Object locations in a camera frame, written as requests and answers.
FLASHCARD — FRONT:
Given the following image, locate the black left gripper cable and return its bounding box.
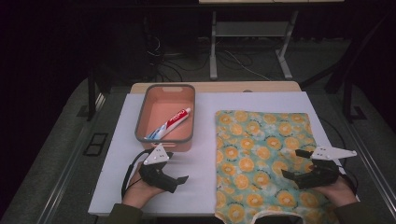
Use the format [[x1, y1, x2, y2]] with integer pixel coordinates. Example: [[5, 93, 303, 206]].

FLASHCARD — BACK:
[[120, 147, 154, 201]]

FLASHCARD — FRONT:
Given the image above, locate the orange-print green cloth bag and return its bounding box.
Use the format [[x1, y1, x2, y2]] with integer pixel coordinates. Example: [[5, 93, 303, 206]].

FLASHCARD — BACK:
[[214, 109, 341, 224]]

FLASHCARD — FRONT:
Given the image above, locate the tangle of floor cables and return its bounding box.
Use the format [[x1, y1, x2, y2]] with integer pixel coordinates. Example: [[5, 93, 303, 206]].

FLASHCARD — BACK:
[[146, 34, 275, 82]]

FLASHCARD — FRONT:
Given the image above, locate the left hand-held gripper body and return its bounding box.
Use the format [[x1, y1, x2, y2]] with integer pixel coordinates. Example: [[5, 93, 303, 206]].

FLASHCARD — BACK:
[[138, 143, 180, 194]]

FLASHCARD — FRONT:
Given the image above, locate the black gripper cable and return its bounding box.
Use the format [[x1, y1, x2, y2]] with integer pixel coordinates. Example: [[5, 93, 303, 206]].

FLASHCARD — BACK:
[[120, 147, 154, 201], [319, 117, 360, 196]]

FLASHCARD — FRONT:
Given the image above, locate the wooden table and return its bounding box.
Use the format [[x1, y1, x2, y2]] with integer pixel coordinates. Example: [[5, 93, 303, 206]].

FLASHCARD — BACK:
[[129, 80, 303, 94]]

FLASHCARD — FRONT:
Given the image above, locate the orange bin with grey rim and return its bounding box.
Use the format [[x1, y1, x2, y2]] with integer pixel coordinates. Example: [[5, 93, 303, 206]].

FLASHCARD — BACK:
[[134, 83, 196, 153]]

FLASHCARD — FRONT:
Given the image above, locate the grey metal stand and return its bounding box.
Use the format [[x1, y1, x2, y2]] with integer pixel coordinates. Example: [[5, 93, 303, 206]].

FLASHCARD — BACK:
[[208, 10, 299, 81]]

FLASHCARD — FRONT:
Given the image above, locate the person's right hand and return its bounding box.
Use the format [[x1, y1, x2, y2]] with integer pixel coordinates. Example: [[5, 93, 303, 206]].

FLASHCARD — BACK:
[[312, 176, 358, 208]]

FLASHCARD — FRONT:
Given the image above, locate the red white blue toothpaste tube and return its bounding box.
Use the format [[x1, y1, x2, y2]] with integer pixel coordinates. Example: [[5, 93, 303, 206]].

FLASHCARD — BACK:
[[144, 106, 192, 141]]

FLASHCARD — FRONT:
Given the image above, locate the white board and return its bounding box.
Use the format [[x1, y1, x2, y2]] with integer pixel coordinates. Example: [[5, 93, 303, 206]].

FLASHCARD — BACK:
[[87, 91, 364, 217]]

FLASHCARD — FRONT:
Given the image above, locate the person's left hand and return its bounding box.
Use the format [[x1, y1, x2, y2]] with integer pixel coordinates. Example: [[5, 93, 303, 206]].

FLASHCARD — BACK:
[[121, 161, 166, 210]]

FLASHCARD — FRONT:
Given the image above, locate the black metal stand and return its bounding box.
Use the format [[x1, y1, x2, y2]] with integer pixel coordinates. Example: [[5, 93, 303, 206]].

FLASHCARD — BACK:
[[86, 66, 108, 122], [299, 13, 396, 124]]

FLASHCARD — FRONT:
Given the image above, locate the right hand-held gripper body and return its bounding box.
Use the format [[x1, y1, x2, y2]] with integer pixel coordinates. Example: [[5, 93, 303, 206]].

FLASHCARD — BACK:
[[293, 146, 359, 190]]

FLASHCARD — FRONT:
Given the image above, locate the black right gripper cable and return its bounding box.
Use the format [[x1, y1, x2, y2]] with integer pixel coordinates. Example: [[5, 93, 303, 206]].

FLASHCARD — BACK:
[[319, 117, 360, 196]]

